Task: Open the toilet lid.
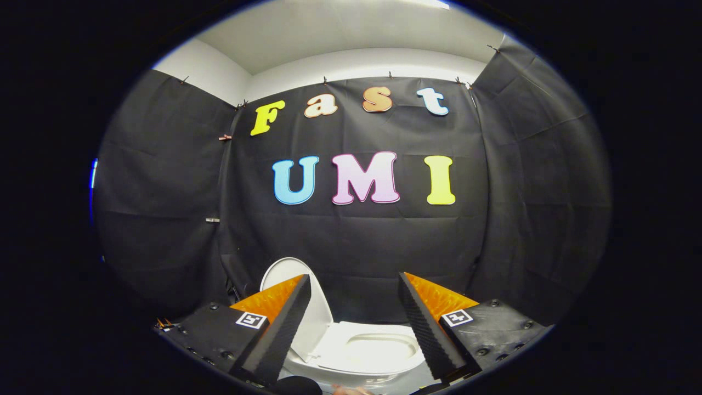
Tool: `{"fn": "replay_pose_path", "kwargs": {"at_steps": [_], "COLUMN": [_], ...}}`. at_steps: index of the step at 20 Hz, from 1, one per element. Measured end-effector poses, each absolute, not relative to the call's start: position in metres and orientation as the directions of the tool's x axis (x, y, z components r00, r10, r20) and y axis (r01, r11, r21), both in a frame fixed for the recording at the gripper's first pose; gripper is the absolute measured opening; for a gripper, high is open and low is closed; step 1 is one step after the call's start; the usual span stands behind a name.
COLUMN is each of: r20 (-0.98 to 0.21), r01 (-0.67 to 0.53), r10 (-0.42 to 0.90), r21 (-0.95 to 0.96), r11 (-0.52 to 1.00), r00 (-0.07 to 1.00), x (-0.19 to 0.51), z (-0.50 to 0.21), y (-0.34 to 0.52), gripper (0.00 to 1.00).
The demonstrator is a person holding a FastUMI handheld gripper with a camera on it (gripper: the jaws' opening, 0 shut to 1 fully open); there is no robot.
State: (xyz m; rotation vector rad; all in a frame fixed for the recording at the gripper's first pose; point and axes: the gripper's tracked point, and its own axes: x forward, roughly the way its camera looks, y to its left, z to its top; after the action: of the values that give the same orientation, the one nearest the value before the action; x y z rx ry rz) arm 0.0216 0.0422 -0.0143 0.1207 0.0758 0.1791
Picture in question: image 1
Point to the black backdrop cloth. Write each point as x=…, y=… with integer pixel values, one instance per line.
x=362, y=241

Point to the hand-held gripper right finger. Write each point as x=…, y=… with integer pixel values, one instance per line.
x=425, y=329

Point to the white toilet seat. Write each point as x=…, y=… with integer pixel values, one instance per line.
x=340, y=343

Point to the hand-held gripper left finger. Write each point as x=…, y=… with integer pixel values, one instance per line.
x=285, y=329

